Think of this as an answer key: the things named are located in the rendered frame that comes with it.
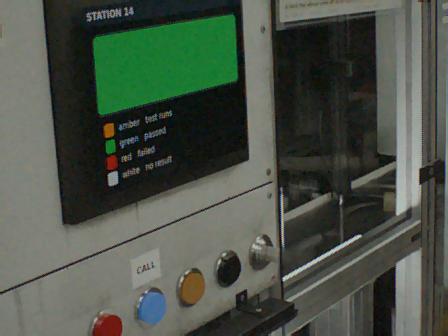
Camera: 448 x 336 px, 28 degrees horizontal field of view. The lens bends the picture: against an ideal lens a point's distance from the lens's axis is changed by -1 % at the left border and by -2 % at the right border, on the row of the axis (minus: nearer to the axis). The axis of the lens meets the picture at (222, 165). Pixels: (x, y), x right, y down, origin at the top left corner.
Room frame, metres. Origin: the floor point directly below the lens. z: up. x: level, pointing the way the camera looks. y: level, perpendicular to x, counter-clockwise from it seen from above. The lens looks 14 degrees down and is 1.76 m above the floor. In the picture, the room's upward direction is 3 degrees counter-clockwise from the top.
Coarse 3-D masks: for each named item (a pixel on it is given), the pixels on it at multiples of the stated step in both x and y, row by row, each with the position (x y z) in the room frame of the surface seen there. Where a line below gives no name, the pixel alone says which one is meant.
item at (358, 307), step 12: (360, 288) 1.46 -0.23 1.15; (372, 288) 1.50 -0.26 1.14; (348, 300) 1.44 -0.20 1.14; (360, 300) 1.47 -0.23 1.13; (372, 300) 1.50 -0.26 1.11; (324, 312) 1.47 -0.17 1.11; (336, 312) 1.45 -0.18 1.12; (348, 312) 1.44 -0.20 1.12; (360, 312) 1.47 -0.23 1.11; (372, 312) 1.50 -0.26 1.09; (312, 324) 1.48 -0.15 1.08; (324, 324) 1.47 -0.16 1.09; (336, 324) 1.45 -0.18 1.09; (348, 324) 1.44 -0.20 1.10; (360, 324) 1.47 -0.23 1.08; (372, 324) 1.50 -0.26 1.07
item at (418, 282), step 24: (432, 0) 1.31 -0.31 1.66; (432, 24) 1.31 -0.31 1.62; (432, 48) 1.31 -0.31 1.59; (432, 72) 1.31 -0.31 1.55; (432, 96) 1.31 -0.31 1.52; (432, 120) 1.31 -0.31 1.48; (432, 144) 1.31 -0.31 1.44; (432, 192) 1.31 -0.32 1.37; (432, 216) 1.31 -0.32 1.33; (432, 240) 1.31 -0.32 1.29; (432, 264) 1.31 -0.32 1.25; (432, 288) 1.32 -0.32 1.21
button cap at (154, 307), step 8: (152, 296) 0.80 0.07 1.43; (160, 296) 0.80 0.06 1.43; (144, 304) 0.79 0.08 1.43; (152, 304) 0.80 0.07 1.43; (160, 304) 0.80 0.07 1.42; (144, 312) 0.79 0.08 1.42; (152, 312) 0.79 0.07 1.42; (160, 312) 0.80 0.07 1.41; (144, 320) 0.79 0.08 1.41; (152, 320) 0.79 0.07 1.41; (160, 320) 0.80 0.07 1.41
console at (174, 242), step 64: (0, 0) 0.70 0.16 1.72; (64, 0) 0.73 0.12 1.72; (128, 0) 0.79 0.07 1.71; (256, 0) 0.96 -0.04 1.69; (0, 64) 0.69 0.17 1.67; (64, 64) 0.73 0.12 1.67; (256, 64) 0.95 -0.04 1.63; (0, 128) 0.69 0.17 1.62; (64, 128) 0.73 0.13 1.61; (256, 128) 0.95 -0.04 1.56; (0, 192) 0.68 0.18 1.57; (64, 192) 0.73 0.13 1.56; (128, 192) 0.78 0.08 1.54; (192, 192) 0.86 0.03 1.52; (256, 192) 0.95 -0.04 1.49; (0, 256) 0.68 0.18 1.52; (64, 256) 0.73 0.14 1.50; (128, 256) 0.79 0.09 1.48; (192, 256) 0.86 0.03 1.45; (256, 256) 0.93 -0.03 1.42; (0, 320) 0.67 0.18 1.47; (64, 320) 0.72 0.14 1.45; (128, 320) 0.78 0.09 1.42; (192, 320) 0.85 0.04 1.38
